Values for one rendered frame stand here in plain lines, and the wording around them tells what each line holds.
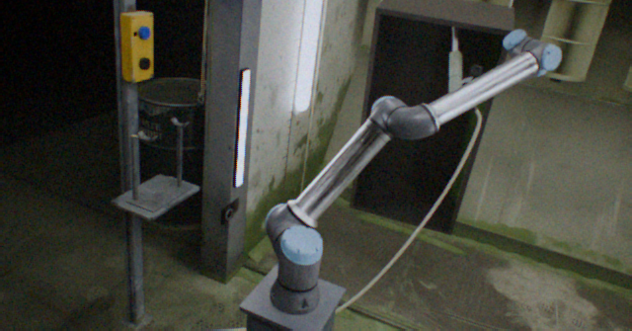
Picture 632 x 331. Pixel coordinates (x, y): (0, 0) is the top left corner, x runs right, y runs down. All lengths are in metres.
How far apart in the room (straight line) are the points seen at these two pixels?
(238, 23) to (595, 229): 2.69
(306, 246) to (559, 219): 2.34
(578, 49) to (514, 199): 1.07
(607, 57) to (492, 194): 1.20
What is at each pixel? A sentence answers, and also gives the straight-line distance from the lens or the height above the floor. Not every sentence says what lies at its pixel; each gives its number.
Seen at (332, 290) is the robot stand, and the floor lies 0.64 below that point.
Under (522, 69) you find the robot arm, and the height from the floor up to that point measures 1.55.
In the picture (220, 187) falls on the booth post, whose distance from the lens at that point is 2.61.
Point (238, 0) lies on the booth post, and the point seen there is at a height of 1.59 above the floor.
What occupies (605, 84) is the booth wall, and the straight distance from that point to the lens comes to 3.91.
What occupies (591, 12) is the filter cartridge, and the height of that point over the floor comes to 1.69.
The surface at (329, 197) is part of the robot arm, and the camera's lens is 1.84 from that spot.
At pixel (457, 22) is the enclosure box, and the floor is 1.63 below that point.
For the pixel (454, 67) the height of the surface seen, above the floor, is 1.44.
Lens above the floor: 1.89
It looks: 24 degrees down
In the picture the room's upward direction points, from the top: 8 degrees clockwise
